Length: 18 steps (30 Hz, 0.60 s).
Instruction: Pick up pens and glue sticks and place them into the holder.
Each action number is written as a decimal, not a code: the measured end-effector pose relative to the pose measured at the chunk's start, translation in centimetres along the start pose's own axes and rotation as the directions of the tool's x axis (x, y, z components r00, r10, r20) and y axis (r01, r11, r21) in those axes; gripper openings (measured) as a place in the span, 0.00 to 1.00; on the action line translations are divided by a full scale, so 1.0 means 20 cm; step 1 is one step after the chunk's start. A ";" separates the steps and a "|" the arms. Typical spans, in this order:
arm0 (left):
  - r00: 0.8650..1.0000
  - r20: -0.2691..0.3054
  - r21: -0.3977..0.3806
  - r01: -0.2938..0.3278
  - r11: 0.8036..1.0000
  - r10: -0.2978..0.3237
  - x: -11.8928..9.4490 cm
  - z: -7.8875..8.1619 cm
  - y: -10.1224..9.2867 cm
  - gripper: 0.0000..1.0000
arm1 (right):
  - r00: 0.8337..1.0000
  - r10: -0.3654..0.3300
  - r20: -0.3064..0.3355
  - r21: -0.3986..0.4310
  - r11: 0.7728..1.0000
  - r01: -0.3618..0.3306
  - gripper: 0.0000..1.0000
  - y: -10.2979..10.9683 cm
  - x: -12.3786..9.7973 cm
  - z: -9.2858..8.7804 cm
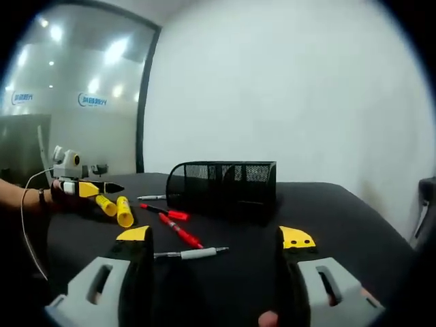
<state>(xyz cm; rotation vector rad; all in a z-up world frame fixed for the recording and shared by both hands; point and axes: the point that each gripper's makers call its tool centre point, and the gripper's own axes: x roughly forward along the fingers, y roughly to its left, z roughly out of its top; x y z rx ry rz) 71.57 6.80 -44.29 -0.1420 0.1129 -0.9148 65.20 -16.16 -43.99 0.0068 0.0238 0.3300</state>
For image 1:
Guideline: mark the grey grip pen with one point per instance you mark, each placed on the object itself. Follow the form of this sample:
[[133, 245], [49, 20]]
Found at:
[[197, 253]]

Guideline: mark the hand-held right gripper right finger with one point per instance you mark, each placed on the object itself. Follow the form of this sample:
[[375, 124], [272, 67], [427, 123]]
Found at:
[[316, 289]]

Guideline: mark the dark office chair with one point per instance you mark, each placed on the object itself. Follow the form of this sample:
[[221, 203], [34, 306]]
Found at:
[[425, 204]]

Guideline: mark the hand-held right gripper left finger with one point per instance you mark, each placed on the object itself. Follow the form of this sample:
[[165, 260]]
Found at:
[[102, 286]]

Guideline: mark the black partition frame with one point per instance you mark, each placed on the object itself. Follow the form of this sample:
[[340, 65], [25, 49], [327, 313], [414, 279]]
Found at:
[[146, 102]]

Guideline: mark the black wristband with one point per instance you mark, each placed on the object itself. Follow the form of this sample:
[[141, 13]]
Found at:
[[42, 197]]

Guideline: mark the person's right hand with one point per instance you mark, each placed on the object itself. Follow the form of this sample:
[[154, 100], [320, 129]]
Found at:
[[268, 320]]

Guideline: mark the black mesh holder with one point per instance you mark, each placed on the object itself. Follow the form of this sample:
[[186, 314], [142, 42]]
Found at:
[[221, 190]]

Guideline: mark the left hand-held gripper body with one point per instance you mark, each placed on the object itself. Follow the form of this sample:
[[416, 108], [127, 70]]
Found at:
[[68, 163]]

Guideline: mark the black silver pen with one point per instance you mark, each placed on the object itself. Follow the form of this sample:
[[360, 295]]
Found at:
[[151, 197]]

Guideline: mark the person's left hand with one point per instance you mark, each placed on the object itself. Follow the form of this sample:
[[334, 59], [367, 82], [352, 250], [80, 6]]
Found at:
[[56, 194]]

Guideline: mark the red pen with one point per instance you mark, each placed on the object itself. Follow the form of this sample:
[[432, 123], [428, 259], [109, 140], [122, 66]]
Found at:
[[180, 231], [168, 213]]

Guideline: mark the black table cloth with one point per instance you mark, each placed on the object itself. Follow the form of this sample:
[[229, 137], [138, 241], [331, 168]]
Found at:
[[231, 289]]

